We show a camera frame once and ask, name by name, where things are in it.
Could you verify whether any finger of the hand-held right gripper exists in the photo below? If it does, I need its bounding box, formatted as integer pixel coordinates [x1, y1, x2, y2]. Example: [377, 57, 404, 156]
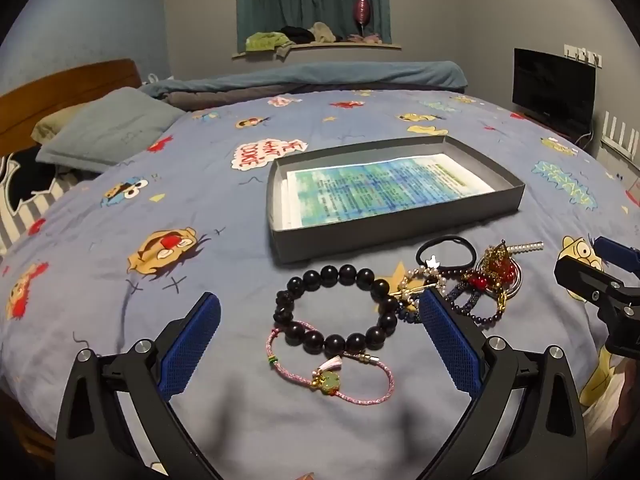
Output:
[592, 236, 640, 277]
[554, 257, 632, 307]

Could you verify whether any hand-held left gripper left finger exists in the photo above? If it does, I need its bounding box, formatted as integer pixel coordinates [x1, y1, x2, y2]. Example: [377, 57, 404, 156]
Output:
[55, 291, 222, 480]

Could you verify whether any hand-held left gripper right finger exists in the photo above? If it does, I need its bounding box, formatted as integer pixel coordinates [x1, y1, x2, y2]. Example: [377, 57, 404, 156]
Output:
[418, 290, 588, 480]

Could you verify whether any dark purple bead bracelet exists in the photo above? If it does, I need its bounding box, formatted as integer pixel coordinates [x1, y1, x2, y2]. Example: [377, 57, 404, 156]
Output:
[467, 287, 511, 328]

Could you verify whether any red bead bracelet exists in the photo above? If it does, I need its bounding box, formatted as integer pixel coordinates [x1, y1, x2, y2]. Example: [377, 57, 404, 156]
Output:
[462, 245, 521, 291]

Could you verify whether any pearl and gold bracelet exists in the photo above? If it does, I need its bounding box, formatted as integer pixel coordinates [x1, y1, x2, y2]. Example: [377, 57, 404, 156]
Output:
[397, 267, 448, 311]

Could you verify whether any pink cord bracelet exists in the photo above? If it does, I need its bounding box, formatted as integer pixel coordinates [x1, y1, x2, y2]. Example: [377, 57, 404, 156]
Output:
[266, 327, 393, 402]

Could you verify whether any black bead bracelet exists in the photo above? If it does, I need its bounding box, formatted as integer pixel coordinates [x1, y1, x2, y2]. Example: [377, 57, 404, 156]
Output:
[272, 264, 400, 353]

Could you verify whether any grey cardboard box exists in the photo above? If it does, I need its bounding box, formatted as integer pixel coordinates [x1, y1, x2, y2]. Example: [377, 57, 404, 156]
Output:
[266, 135, 526, 266]

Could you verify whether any silver bangle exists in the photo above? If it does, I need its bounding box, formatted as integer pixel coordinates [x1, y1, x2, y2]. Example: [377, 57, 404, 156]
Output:
[475, 255, 525, 293]

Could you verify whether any white bed sheet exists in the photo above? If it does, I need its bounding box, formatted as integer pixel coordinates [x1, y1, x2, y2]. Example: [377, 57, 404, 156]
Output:
[580, 355, 640, 456]

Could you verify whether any white router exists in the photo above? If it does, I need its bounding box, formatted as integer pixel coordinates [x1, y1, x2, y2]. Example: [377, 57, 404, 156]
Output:
[600, 110, 640, 161]

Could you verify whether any blue cartoon bed sheet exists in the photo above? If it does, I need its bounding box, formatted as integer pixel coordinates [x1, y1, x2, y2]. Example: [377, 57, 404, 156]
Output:
[0, 87, 640, 480]

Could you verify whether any printed paper sheet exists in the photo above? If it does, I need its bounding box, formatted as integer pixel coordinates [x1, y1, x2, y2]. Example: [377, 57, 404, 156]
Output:
[282, 152, 496, 228]

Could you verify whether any black monitor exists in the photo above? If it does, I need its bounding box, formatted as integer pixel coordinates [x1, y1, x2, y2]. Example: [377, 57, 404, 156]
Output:
[512, 48, 597, 133]

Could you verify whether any black and white striped cushion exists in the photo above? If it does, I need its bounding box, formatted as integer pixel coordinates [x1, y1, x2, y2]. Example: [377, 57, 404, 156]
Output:
[0, 147, 76, 256]

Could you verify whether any grey pillow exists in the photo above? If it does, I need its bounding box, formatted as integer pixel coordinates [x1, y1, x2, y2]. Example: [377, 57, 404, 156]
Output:
[36, 86, 186, 176]

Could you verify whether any grey blanket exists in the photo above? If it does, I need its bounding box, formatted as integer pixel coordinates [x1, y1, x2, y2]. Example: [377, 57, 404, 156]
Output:
[167, 82, 466, 111]

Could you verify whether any beige pillow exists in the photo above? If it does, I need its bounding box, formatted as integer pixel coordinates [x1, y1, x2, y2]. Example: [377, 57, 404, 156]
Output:
[31, 110, 76, 143]

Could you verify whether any wooden headboard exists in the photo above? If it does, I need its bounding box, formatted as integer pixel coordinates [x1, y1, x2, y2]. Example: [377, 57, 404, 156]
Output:
[0, 58, 142, 148]

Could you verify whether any teal quilt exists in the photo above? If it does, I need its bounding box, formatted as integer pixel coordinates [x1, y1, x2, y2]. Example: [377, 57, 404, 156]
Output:
[140, 61, 468, 111]

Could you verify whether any green cloth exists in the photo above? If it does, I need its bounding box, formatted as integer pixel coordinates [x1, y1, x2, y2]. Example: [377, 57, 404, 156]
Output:
[245, 31, 296, 53]

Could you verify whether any black cloth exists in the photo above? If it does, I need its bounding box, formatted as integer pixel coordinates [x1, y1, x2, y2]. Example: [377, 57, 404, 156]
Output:
[280, 25, 316, 43]

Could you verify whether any beige cloth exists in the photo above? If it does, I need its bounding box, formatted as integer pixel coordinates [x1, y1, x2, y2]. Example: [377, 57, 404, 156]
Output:
[307, 22, 343, 43]

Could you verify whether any pink balloon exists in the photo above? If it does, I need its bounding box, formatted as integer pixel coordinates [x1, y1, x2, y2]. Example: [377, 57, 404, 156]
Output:
[352, 0, 373, 36]

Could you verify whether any black hair tie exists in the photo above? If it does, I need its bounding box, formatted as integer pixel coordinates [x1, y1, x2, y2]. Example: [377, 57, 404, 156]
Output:
[416, 234, 477, 271]

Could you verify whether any white wall hook rack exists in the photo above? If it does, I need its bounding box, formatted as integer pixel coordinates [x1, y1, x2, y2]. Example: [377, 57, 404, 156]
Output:
[564, 44, 604, 67]

